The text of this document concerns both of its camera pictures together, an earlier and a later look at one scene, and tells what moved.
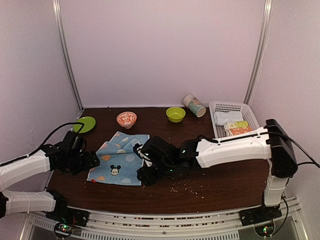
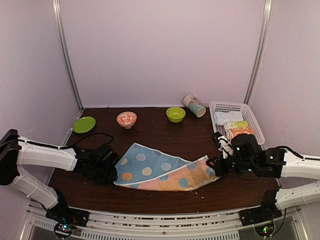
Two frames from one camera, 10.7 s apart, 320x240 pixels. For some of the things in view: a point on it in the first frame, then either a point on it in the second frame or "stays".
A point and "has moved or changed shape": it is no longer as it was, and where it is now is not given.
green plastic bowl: x=175 y=114 stays
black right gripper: x=147 y=178 → x=218 y=167
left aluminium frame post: x=56 y=5 stays
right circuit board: x=265 y=230 stays
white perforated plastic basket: x=225 y=106 stays
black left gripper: x=88 y=164 → x=112 y=177
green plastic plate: x=89 y=123 stays
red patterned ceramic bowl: x=127 y=119 stays
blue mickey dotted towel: x=119 y=163 has moved or changed shape
